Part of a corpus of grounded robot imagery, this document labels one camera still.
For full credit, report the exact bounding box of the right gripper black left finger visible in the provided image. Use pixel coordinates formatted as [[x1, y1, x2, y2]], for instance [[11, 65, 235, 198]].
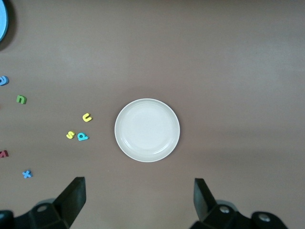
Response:
[[0, 177, 87, 229]]

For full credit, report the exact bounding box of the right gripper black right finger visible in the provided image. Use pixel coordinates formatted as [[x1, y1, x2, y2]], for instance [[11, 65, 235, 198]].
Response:
[[190, 177, 289, 229]]

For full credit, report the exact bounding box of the beige round plate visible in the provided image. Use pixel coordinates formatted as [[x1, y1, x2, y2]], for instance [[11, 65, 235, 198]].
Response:
[[114, 98, 181, 163]]

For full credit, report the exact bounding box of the brown table cover sheet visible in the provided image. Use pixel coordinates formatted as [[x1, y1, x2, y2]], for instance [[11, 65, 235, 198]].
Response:
[[0, 0, 305, 229]]

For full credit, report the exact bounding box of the blue round plate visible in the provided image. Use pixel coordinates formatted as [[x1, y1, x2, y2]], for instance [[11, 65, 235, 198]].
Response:
[[0, 0, 9, 42]]

